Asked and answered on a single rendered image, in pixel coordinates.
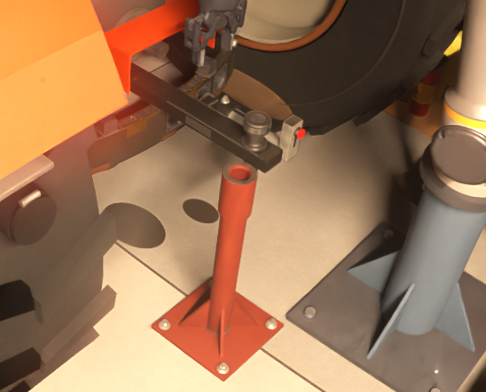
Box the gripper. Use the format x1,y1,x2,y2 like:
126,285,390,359
184,0,249,67

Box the black drawbar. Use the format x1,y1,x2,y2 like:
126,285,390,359
130,60,286,174

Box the grey clevis hitch pin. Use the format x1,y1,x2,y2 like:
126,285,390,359
241,110,274,154

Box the black tractor tyre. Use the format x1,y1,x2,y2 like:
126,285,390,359
224,0,469,137

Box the orange tractor body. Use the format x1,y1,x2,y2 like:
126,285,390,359
0,0,200,205

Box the red holder tube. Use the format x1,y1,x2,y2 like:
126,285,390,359
150,162,285,383

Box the cream wheel rim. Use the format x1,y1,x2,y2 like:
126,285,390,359
233,0,349,53

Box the grey latch block red button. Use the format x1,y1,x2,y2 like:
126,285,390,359
280,114,308,163

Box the grey flat step plate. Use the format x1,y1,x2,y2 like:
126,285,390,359
0,153,56,205

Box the dark grey round cylinder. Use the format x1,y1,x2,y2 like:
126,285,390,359
0,188,59,247

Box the dark grey stepped block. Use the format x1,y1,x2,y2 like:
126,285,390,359
0,211,119,392

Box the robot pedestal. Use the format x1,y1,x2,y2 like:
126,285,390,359
285,189,486,392

